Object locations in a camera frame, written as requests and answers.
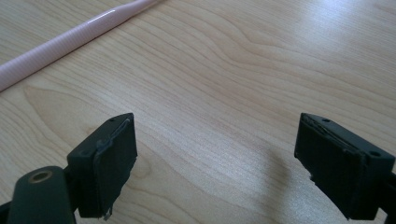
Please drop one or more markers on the pink toothbrush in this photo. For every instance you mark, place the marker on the pink toothbrush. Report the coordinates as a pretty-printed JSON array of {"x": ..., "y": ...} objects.
[{"x": 62, "y": 42}]

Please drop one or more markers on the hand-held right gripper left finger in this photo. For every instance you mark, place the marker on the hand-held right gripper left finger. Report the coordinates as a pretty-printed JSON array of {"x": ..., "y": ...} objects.
[{"x": 106, "y": 161}]

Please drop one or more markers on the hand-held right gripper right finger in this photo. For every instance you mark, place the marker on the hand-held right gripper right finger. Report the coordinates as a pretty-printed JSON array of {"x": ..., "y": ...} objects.
[{"x": 339, "y": 168}]

